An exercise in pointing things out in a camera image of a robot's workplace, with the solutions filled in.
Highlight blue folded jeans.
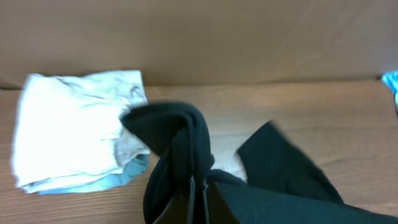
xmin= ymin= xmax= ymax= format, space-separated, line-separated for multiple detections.
xmin=38 ymin=154 xmax=149 ymax=195

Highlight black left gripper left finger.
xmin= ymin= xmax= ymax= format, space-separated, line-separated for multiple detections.
xmin=154 ymin=176 xmax=195 ymax=224

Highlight black t-shirt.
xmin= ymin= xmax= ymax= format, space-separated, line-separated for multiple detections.
xmin=121 ymin=103 xmax=397 ymax=224

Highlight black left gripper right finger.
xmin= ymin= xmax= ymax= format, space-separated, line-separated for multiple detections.
xmin=203 ymin=180 xmax=239 ymax=224

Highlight beige folded trousers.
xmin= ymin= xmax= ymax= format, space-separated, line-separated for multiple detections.
xmin=11 ymin=70 xmax=150 ymax=194

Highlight light blue t-shirt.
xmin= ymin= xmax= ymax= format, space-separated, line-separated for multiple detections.
xmin=381 ymin=70 xmax=398 ymax=106

